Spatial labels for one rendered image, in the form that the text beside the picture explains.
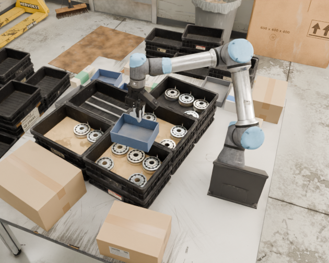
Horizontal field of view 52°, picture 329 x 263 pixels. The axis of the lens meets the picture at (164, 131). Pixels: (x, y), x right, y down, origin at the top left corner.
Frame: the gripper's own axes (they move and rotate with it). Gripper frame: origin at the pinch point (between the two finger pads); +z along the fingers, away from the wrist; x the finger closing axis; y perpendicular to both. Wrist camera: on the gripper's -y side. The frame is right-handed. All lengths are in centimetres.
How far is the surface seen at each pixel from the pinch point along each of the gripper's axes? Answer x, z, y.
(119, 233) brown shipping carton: 45, 32, -11
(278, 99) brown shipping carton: -83, 17, -64
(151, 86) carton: -76, 27, 27
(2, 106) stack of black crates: -39, 59, 142
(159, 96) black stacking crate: -58, 22, 13
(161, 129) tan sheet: -28.8, 26.2, -1.2
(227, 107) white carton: -78, 30, -32
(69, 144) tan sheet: 4, 30, 44
